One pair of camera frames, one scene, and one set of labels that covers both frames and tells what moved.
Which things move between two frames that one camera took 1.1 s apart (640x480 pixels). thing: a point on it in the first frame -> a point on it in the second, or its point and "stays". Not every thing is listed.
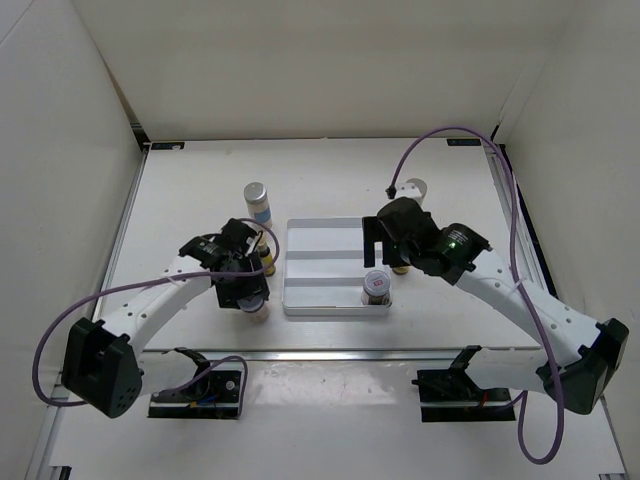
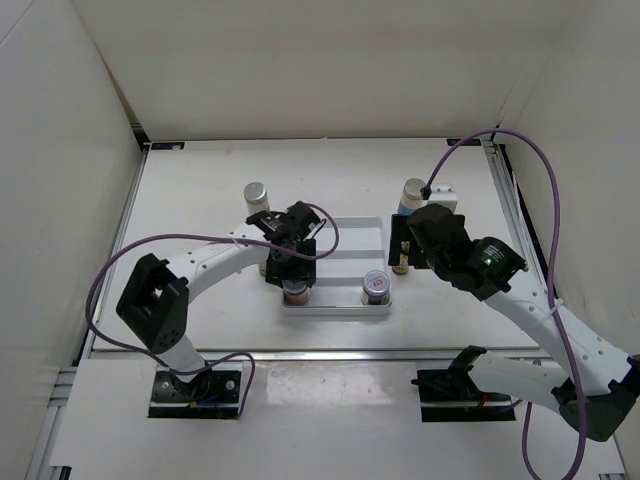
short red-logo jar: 376,289 stays
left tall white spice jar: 257,203 stays
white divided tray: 322,268 stays
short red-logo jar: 251,304 -> 295,294
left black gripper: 255,284 -> 303,271
